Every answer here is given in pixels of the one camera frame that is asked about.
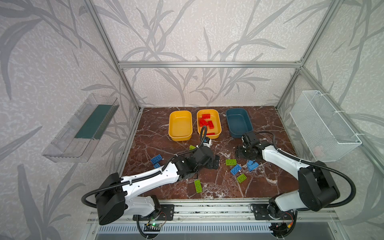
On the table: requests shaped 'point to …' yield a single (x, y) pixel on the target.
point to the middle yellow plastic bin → (212, 119)
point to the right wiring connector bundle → (280, 229)
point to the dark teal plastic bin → (239, 122)
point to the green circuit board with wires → (152, 227)
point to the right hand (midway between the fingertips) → (239, 148)
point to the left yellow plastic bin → (180, 125)
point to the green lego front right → (241, 178)
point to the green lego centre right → (231, 162)
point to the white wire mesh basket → (327, 136)
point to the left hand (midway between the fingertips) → (214, 152)
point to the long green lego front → (198, 186)
